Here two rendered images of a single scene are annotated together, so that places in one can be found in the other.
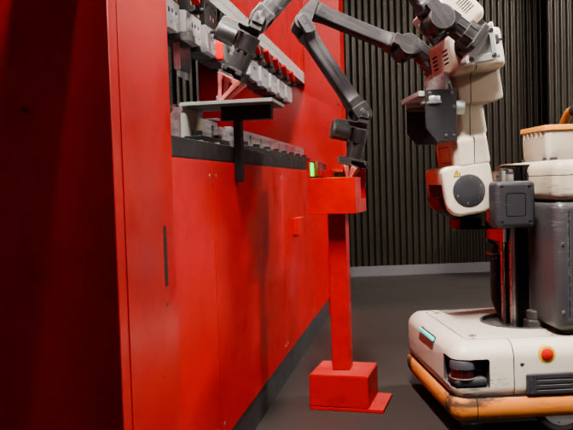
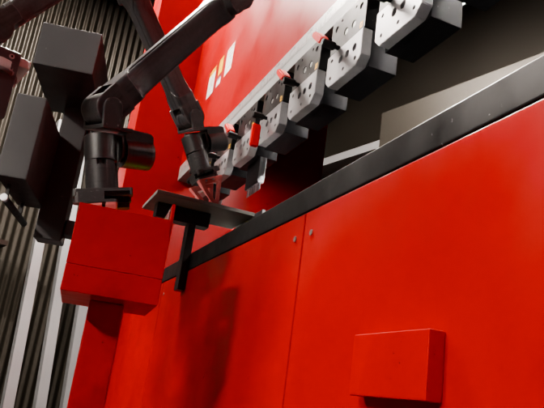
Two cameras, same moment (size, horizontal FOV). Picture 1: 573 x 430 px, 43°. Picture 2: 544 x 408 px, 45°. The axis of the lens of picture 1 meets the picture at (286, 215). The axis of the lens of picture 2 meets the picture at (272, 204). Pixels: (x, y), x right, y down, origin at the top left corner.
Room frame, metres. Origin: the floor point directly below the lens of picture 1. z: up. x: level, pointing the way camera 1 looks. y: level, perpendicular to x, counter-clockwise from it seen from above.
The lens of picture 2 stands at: (3.65, -0.55, 0.53)
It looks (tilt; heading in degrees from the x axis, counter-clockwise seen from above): 17 degrees up; 149
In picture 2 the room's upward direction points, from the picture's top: 8 degrees clockwise
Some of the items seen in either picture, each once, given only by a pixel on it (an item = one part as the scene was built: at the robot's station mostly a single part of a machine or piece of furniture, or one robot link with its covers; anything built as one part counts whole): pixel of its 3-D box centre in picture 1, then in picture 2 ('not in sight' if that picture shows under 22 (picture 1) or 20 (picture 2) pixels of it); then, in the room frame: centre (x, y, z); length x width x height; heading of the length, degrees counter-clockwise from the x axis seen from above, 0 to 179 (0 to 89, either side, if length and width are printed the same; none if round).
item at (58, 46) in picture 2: not in sight; (57, 139); (0.80, 0.00, 1.52); 0.51 x 0.25 x 0.85; 157
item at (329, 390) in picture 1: (351, 386); not in sight; (2.49, -0.21, 0.06); 0.25 x 0.20 x 0.12; 74
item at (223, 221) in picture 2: (234, 105); (197, 210); (2.11, 0.14, 1.00); 0.26 x 0.18 x 0.01; 80
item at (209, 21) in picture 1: (199, 29); (285, 114); (2.30, 0.26, 1.26); 0.15 x 0.09 x 0.17; 170
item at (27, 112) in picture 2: not in sight; (31, 154); (0.81, -0.10, 1.42); 0.45 x 0.12 x 0.36; 157
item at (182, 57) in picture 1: (182, 61); (255, 177); (2.13, 0.29, 1.13); 0.10 x 0.02 x 0.10; 170
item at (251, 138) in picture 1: (269, 150); not in sight; (3.37, 0.07, 0.92); 1.68 x 0.06 x 0.10; 170
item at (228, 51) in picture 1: (216, 41); (319, 85); (2.50, 0.22, 1.26); 0.15 x 0.09 x 0.17; 170
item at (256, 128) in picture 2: (217, 44); (257, 129); (2.27, 0.20, 1.20); 0.04 x 0.02 x 0.10; 80
